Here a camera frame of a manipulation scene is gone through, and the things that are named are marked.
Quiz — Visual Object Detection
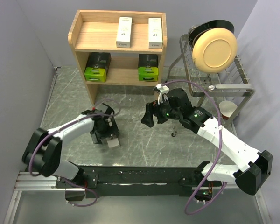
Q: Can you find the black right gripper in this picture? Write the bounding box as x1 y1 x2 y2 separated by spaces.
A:
141 95 182 127

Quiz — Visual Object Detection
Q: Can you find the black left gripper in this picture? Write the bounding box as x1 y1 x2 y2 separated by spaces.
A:
91 116 119 144

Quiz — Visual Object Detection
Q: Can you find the white Harry's labelled razor box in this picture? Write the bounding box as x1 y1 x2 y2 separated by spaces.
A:
107 138 120 148

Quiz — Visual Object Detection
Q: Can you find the black green razor box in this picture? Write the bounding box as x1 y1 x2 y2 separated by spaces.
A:
84 52 111 83
138 54 159 82

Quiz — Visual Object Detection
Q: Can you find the light wooden two-tier shelf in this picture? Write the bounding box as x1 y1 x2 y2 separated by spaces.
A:
68 10 168 104

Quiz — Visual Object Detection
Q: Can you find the white Harry's razor box front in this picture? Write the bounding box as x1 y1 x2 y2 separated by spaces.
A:
148 18 163 49

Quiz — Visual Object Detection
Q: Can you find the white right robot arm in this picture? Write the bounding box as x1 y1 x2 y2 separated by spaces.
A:
141 84 273 195

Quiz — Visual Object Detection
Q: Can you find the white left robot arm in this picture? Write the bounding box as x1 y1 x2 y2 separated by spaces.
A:
21 103 119 188

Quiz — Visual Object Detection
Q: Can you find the red and white paper cup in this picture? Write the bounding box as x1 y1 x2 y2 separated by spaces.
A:
219 100 238 120

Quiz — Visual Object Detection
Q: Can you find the beige round plate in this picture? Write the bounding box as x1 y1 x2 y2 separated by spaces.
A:
192 28 238 73

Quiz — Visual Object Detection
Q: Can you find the black round plate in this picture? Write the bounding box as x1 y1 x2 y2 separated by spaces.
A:
189 20 235 45

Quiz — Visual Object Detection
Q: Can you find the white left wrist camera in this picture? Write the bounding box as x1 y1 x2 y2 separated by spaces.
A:
107 118 113 127

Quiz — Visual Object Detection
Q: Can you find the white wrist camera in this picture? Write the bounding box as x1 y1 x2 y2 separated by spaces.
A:
154 84 169 105
107 118 113 127

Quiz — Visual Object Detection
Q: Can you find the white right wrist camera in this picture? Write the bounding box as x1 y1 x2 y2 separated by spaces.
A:
154 84 169 105

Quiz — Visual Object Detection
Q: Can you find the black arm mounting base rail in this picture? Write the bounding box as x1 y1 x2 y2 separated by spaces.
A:
25 163 249 206

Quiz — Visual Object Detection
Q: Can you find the metal wire dish rack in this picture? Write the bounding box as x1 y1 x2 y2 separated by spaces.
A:
166 35 255 127

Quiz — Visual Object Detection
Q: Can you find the aluminium frame rail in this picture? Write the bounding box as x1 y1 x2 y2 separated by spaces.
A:
4 172 272 224

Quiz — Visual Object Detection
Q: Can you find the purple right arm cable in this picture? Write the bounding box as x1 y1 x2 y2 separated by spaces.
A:
162 80 228 215

